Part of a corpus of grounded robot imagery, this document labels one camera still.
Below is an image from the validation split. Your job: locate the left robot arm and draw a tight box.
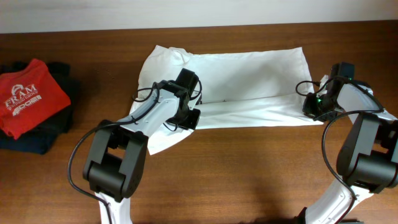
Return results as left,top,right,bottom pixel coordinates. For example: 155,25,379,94
83,68,201,223

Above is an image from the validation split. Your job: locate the black cable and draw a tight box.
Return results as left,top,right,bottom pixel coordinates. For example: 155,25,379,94
295,76,385,224
67,79,203,224

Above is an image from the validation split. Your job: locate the dark navy folded garment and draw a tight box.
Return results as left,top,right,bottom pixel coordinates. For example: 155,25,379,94
1,62,80,154

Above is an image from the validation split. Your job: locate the white t-shirt with robot print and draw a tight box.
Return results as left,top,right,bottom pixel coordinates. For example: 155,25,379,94
129,45,325,156

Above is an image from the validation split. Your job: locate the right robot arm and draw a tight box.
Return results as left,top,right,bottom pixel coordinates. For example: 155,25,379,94
294,62,397,224

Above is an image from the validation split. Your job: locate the right black cable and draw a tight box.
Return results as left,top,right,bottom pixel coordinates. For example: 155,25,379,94
295,76,385,224

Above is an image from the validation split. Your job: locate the left black cable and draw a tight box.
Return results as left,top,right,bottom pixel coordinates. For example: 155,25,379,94
67,79,203,224

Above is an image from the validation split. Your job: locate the red folded printed t-shirt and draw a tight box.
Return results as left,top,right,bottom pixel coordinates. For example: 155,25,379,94
1,59,71,139

